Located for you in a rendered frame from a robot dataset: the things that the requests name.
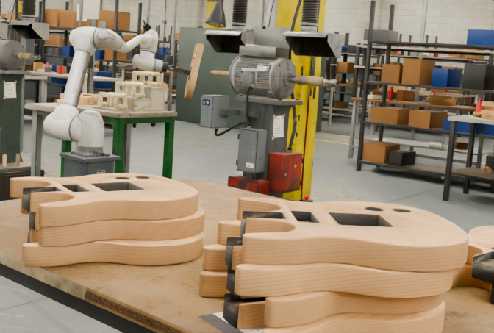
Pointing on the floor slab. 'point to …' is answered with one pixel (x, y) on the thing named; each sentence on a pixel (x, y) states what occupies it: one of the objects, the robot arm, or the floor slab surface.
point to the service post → (92, 2)
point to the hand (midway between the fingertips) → (189, 73)
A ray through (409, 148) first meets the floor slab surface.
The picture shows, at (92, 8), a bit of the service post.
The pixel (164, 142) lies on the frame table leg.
